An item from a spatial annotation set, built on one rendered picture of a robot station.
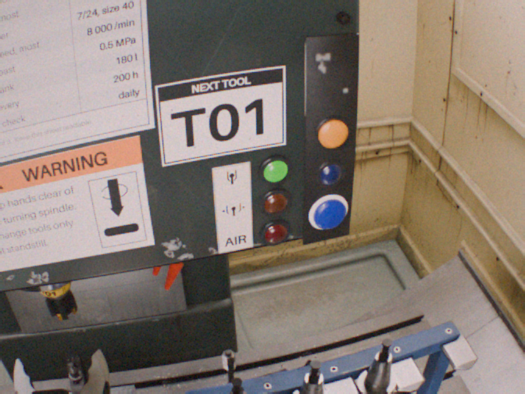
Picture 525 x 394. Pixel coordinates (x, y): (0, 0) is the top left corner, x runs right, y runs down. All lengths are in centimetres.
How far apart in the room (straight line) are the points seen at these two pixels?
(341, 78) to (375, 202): 156
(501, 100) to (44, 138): 117
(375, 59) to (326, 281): 74
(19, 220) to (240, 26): 24
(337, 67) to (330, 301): 153
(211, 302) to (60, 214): 109
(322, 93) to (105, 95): 17
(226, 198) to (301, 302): 147
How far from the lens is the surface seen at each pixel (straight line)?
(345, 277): 206
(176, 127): 47
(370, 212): 205
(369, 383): 94
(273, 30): 46
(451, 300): 170
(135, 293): 146
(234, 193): 52
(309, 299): 198
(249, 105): 48
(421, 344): 102
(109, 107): 46
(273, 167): 51
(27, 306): 148
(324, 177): 53
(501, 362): 157
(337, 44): 48
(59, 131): 46
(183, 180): 50
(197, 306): 156
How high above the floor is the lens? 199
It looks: 36 degrees down
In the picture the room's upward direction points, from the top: 1 degrees counter-clockwise
